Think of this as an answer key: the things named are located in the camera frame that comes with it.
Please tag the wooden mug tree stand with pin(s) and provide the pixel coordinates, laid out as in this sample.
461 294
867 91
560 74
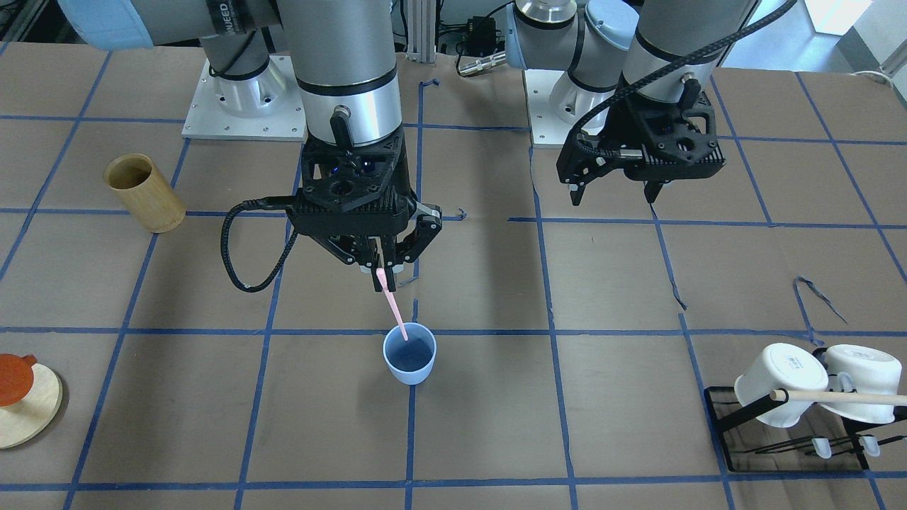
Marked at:
26 418

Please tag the orange red mug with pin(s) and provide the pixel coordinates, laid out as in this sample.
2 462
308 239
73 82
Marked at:
17 377

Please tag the white mug near rack end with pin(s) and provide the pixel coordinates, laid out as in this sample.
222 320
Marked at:
780 366

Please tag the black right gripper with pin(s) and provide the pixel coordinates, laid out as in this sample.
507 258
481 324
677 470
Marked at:
423 225

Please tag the bamboo chopstick holder cup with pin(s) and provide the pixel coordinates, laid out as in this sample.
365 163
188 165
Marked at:
147 195

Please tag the white mug far rack side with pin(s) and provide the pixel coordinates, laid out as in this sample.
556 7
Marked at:
870 371

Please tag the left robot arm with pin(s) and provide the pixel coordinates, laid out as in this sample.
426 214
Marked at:
586 38

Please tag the wooden rack handle rod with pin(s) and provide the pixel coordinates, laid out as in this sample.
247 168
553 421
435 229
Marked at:
783 395

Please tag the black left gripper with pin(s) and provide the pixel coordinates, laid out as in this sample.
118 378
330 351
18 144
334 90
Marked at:
604 122

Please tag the black wire mug rack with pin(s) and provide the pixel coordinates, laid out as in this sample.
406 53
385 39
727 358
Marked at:
771 436

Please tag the pink chopstick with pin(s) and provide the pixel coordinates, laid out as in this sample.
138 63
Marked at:
382 278

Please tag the aluminium frame post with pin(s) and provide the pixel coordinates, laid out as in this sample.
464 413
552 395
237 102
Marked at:
420 18

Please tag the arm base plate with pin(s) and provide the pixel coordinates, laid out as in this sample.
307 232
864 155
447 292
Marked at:
553 113
263 108

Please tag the light blue plastic cup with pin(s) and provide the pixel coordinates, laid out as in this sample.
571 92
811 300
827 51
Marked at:
410 360

